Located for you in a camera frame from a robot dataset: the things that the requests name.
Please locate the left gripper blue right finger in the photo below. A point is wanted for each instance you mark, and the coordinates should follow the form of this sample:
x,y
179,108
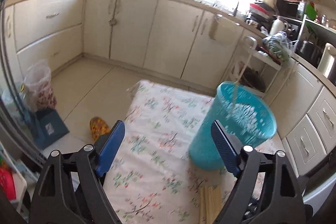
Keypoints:
x,y
228,146

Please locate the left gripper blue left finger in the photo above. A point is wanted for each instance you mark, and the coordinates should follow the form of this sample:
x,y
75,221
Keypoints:
x,y
107,147

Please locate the plastic bag of greens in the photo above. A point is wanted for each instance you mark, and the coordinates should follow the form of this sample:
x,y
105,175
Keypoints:
x,y
280,46

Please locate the white thermos jug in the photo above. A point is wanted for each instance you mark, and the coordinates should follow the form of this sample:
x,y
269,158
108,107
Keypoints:
x,y
280,24

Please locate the turquoise perforated plastic basket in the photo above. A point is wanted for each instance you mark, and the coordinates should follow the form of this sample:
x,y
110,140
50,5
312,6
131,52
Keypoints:
x,y
242,113

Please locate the bundle of bamboo chopsticks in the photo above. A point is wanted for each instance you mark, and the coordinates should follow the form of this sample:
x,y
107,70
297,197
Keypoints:
x,y
210,203

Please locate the floral white tablecloth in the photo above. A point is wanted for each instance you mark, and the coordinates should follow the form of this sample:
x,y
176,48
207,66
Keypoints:
x,y
152,178

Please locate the blue dustpan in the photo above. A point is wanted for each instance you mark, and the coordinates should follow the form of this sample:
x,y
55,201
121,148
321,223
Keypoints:
x,y
50,128

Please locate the white rolling storage cart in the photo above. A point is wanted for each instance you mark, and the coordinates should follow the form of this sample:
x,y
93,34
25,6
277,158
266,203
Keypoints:
x,y
249,53

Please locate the dark pan in cart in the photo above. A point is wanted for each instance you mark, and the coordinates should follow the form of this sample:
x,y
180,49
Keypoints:
x,y
252,79

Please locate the yellow patterned slipper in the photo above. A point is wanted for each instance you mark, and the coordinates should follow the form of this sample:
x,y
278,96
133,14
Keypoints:
x,y
98,127

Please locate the clear floral trash bin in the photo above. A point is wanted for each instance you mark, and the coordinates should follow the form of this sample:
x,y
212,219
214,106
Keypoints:
x,y
38,82

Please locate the hanging cabinet bin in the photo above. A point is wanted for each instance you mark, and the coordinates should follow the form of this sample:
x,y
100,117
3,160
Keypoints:
x,y
223,30

